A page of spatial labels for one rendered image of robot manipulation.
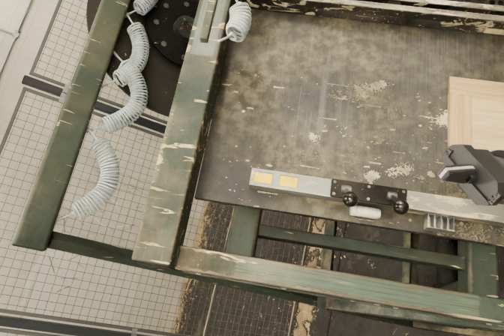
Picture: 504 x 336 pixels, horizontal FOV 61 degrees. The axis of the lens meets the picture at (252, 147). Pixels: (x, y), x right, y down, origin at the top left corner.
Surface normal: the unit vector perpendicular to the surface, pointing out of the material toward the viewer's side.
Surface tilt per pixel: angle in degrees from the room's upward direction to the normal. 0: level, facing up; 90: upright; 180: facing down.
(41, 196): 90
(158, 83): 90
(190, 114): 57
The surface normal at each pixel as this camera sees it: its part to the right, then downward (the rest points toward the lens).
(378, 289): -0.04, -0.37
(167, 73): 0.50, -0.24
